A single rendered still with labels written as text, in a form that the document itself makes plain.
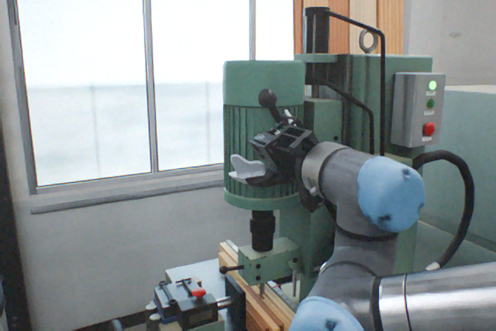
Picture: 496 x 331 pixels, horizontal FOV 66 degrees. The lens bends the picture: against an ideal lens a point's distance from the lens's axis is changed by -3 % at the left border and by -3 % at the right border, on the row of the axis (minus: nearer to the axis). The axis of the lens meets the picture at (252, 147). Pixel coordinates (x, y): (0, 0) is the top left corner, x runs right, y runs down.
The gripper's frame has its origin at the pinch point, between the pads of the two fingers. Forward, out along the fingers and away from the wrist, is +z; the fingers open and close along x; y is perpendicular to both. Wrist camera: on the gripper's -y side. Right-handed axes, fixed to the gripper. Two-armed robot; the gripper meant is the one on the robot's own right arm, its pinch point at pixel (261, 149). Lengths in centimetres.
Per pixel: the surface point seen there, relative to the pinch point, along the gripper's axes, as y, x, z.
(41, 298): -54, 101, 141
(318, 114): -5.3, -16.5, 5.3
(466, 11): -91, -224, 128
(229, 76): 11.9, -6.0, 10.8
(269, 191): -10.7, 2.3, 4.4
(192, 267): -35, 27, 40
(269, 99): 8.2, -5.2, -3.4
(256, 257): -24.3, 12.6, 9.1
